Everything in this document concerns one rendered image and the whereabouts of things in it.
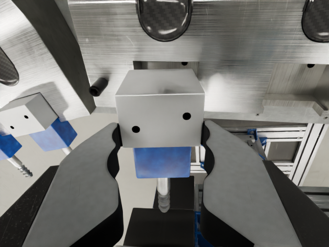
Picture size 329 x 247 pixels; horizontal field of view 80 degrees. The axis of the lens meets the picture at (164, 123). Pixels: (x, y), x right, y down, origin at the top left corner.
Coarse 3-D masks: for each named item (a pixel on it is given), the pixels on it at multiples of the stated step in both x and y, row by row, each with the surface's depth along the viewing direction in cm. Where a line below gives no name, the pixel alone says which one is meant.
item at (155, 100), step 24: (144, 72) 15; (168, 72) 14; (192, 72) 14; (120, 96) 11; (144, 96) 11; (168, 96) 11; (192, 96) 11; (120, 120) 11; (144, 120) 11; (168, 120) 12; (192, 120) 12; (144, 144) 12; (168, 144) 12; (192, 144) 12; (144, 168) 15; (168, 168) 15; (168, 192) 18
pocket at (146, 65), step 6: (138, 66) 18; (144, 66) 19; (150, 66) 19; (156, 66) 19; (162, 66) 19; (168, 66) 19; (174, 66) 19; (180, 66) 18; (186, 66) 18; (192, 66) 18; (198, 66) 17; (198, 72) 16
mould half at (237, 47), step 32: (96, 0) 14; (128, 0) 13; (224, 0) 13; (256, 0) 13; (288, 0) 12; (96, 32) 15; (128, 32) 15; (192, 32) 14; (224, 32) 14; (256, 32) 14; (288, 32) 13; (96, 64) 16; (128, 64) 16; (224, 64) 15; (256, 64) 15; (224, 96) 17; (256, 96) 16
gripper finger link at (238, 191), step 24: (216, 144) 10; (240, 144) 10; (216, 168) 8; (240, 168) 8; (264, 168) 8; (216, 192) 7; (240, 192) 7; (264, 192) 7; (216, 216) 6; (240, 216) 6; (264, 216) 6; (216, 240) 7; (240, 240) 6; (264, 240) 6; (288, 240) 6
